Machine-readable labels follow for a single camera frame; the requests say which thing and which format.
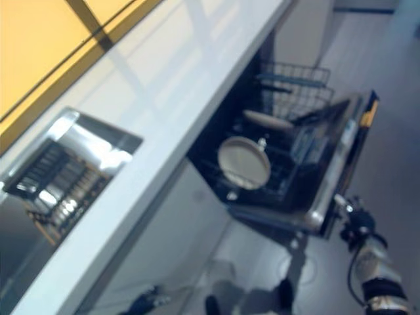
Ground open dishwasher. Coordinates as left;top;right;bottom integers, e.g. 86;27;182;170
228;89;380;241

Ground stainless steel sink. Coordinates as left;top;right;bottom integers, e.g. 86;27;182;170
0;106;144;315

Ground right robot hand dark palm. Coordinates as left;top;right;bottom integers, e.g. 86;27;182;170
333;194;379;244

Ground dark floor mat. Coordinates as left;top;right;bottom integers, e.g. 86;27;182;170
333;0;396;16

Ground left robot hand dark palm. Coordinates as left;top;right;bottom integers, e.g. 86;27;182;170
129;284;172;315

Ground cream ceramic plate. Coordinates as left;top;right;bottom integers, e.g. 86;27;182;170
217;136;272;190
241;109;293;132

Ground grey kitchen cabinet front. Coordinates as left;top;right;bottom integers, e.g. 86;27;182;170
78;159;232;315
271;0;336;70

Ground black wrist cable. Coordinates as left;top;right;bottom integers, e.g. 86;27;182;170
346;247;368;308

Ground black sink dish rack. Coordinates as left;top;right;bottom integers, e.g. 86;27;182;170
3;136;115;247

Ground silver robot foot dark toe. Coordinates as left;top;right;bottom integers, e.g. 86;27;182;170
203;278;239;315

